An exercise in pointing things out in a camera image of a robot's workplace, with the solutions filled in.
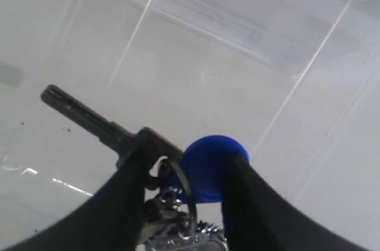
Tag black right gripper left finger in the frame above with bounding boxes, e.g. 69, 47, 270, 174
9, 144, 150, 250

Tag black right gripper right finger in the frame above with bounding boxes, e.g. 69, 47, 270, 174
221, 155, 364, 250

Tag keys with blue fob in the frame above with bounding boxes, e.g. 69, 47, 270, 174
41, 85, 248, 250

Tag clear drawer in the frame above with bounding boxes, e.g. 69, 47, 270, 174
1, 0, 379, 250

